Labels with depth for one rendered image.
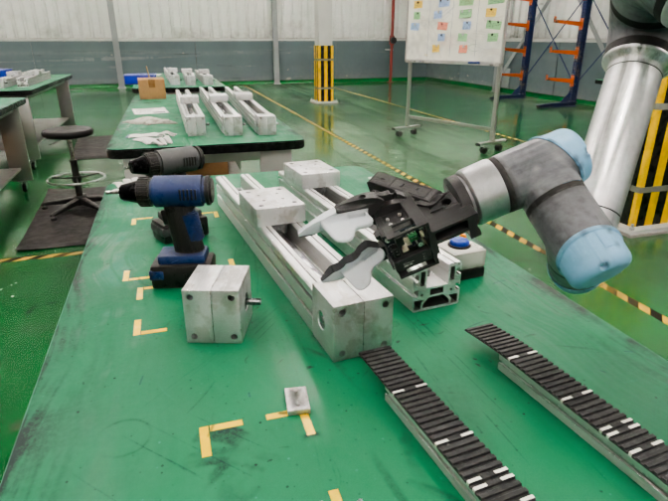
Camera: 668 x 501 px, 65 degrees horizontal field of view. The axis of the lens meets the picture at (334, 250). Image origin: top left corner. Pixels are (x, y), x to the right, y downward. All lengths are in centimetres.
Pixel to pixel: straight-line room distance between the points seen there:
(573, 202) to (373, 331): 35
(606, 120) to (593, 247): 26
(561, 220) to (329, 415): 38
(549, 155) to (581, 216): 9
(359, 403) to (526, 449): 22
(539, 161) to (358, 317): 34
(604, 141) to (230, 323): 61
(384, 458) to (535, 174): 38
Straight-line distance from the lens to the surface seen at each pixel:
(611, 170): 82
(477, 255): 111
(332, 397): 76
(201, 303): 86
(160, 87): 466
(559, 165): 69
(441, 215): 65
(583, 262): 65
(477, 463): 63
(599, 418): 74
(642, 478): 71
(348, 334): 81
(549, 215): 66
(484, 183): 66
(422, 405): 70
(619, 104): 86
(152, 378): 83
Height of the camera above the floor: 124
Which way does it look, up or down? 22 degrees down
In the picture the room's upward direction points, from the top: straight up
